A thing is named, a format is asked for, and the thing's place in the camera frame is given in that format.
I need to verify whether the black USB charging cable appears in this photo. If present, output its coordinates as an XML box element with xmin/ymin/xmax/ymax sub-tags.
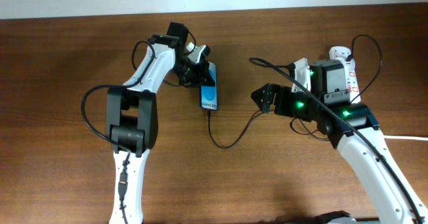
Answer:
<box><xmin>206</xmin><ymin>34</ymin><xmax>383</xmax><ymax>150</ymax></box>

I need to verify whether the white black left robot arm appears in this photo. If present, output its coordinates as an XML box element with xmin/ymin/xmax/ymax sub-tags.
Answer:
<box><xmin>106</xmin><ymin>22</ymin><xmax>216</xmax><ymax>223</ymax></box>

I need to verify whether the white power strip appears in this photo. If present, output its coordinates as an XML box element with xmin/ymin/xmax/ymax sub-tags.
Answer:
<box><xmin>329</xmin><ymin>46</ymin><xmax>361</xmax><ymax>104</ymax></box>

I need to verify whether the blue Galaxy smartphone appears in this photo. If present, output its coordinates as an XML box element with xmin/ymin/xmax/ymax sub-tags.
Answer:
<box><xmin>200</xmin><ymin>62</ymin><xmax>218</xmax><ymax>110</ymax></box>

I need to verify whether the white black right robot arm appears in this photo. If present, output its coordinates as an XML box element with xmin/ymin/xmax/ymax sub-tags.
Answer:
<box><xmin>251</xmin><ymin>60</ymin><xmax>427</xmax><ymax>223</ymax></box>

